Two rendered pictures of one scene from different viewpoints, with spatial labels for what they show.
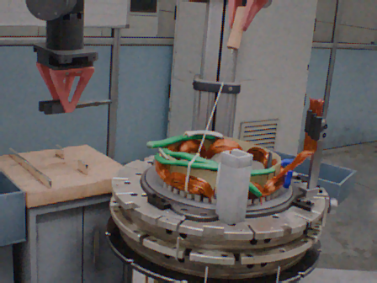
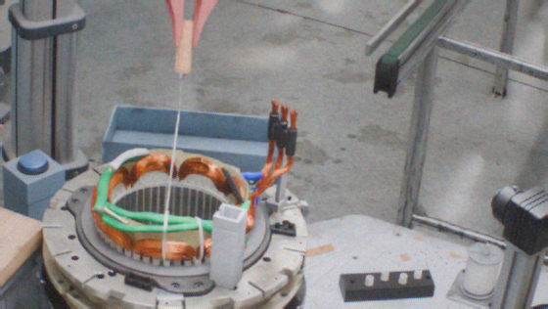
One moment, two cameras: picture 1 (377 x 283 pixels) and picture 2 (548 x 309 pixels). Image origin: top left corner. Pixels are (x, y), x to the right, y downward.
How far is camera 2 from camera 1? 0.77 m
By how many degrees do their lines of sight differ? 32
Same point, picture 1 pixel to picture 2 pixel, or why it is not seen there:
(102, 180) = (19, 250)
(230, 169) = (229, 234)
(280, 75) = not seen: outside the picture
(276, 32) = not seen: outside the picture
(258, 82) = not seen: outside the picture
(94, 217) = (14, 294)
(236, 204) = (237, 266)
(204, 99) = (38, 50)
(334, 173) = (254, 127)
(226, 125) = (71, 74)
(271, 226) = (273, 277)
